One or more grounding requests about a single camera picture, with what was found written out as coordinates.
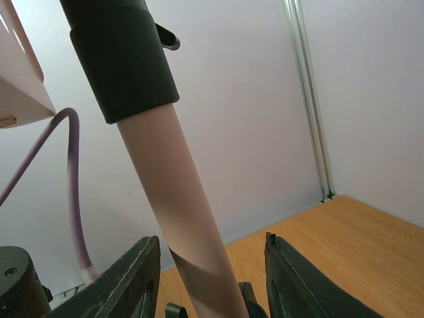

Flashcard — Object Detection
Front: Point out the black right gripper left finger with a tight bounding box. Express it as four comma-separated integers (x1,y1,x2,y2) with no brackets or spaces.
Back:
46,236,160,317

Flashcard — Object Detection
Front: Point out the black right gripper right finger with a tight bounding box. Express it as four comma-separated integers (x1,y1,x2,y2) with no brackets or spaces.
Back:
264,233,381,317

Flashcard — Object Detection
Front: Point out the pink music stand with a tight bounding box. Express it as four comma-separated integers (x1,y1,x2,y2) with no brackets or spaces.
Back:
1,1,265,317

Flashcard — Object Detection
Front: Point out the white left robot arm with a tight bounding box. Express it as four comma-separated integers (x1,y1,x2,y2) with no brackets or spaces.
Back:
1,246,50,317

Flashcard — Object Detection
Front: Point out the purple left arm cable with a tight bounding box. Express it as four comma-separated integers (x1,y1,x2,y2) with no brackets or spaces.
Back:
0,107,100,286

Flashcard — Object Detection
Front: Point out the aluminium corner frame post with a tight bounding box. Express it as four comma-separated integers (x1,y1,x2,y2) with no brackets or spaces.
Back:
284,0,335,202

